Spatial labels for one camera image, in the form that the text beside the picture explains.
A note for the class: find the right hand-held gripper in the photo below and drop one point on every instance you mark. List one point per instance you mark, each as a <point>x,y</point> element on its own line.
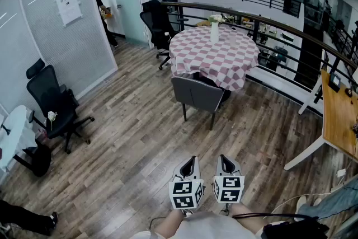
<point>229,189</point>

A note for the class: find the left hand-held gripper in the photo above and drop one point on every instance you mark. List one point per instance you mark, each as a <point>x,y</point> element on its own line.
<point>181,193</point>

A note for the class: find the blue upholstered chair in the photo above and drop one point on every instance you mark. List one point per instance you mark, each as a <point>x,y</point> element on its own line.
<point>195,93</point>

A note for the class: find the person's left forearm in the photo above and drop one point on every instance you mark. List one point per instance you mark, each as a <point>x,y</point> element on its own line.
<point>170,222</point>

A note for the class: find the black shoulder bag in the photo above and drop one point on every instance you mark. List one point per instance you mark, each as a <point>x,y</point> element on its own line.
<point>293,229</point>

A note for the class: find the person's right forearm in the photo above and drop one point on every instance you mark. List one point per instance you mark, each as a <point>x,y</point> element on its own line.
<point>246,217</point>

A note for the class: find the black mesh office chair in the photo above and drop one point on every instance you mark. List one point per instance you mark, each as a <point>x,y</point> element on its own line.
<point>156,25</point>

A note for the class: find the black office chair with headrest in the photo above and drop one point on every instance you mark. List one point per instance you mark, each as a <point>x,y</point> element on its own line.
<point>53,98</point>

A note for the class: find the person's left shoe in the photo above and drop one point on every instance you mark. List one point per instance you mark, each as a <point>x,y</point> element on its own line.
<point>187,213</point>

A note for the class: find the person's white shirt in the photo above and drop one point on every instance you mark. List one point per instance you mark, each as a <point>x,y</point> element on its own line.
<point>212,228</point>

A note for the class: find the pink white checkered tablecloth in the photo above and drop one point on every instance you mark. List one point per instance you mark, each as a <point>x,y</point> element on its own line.
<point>212,58</point>

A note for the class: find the white power adapter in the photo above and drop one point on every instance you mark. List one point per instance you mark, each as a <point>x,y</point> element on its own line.
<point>341,172</point>

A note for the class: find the wooden desk with white legs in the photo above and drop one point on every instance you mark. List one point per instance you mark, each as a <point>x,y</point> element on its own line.
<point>338,120</point>

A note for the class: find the white vase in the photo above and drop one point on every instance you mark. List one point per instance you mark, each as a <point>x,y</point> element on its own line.
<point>214,33</point>

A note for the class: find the black box device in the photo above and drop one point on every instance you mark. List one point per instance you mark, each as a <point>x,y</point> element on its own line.
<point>334,81</point>

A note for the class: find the small dark desk object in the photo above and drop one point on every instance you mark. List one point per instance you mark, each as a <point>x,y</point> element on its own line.
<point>349,91</point>

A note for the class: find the single white artificial flower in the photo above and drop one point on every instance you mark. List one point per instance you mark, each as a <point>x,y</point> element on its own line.
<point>52,115</point>

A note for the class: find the black railing with wooden handrail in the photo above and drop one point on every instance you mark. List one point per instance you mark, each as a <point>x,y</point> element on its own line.
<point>279,23</point>

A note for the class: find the black metal walkway railing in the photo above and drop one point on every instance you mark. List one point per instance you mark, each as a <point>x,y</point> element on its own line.
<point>345,39</point>

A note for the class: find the small side table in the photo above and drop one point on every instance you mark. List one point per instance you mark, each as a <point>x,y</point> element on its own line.
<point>108,13</point>

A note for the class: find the white cloth covered table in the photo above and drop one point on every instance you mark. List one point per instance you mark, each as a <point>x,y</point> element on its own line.
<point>14,131</point>

